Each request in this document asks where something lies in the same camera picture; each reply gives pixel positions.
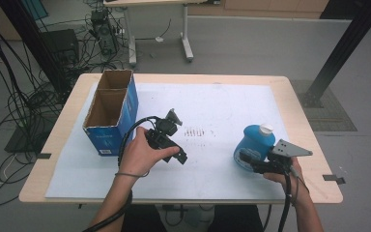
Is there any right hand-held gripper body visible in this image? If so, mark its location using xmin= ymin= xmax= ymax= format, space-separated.
xmin=252 ymin=138 xmax=314 ymax=176

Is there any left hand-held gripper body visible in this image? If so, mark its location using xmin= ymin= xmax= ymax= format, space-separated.
xmin=144 ymin=107 xmax=185 ymax=151

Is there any blue detergent bottle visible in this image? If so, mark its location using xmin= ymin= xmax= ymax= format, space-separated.
xmin=233 ymin=123 xmax=276 ymax=173

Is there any blue cardboard box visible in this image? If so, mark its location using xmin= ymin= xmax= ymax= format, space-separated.
xmin=82 ymin=69 xmax=140 ymax=158

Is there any person's right hand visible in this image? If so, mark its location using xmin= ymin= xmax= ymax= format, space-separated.
xmin=263 ymin=157 xmax=309 ymax=198

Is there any person's left hand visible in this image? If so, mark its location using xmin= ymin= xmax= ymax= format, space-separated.
xmin=119 ymin=126 xmax=181 ymax=178

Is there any white table mat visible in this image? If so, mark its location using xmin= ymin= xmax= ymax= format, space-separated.
xmin=44 ymin=82 xmax=292 ymax=201

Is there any person's right leg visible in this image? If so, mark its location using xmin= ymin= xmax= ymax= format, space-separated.
xmin=207 ymin=204 xmax=265 ymax=232

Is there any person's leg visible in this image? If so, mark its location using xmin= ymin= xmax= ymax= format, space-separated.
xmin=122 ymin=204 xmax=168 ymax=232
xmin=207 ymin=204 xmax=265 ymax=232

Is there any person's left leg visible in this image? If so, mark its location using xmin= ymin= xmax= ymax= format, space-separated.
xmin=122 ymin=204 xmax=168 ymax=232

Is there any grey floor grate mat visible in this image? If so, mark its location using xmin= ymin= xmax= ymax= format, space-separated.
xmin=291 ymin=79 xmax=358 ymax=132

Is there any white desk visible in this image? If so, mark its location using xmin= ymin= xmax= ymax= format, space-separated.
xmin=102 ymin=0 xmax=221 ymax=67

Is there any black computer tower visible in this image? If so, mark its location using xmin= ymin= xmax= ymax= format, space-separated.
xmin=90 ymin=9 xmax=119 ymax=56

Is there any black equipment case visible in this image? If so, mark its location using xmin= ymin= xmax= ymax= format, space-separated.
xmin=40 ymin=28 xmax=80 ymax=66

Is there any teal board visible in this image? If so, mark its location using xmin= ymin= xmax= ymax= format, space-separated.
xmin=20 ymin=0 xmax=49 ymax=20

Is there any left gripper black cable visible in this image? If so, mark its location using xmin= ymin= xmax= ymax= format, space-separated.
xmin=81 ymin=115 xmax=160 ymax=232

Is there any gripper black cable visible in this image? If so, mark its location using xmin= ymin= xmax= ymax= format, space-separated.
xmin=277 ymin=165 xmax=302 ymax=232
xmin=81 ymin=115 xmax=160 ymax=232

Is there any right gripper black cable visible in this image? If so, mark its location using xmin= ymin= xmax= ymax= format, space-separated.
xmin=277 ymin=165 xmax=302 ymax=232

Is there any slanted black metal post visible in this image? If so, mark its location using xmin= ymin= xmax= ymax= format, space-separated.
xmin=298 ymin=0 xmax=371 ymax=109

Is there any tangle of black floor cables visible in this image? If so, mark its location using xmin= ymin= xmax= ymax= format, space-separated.
xmin=0 ymin=6 xmax=133 ymax=207

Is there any black stand base plate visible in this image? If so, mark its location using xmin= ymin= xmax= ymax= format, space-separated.
xmin=4 ymin=124 xmax=46 ymax=154

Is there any black metal stand post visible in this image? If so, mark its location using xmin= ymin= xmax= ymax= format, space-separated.
xmin=0 ymin=0 xmax=71 ymax=95

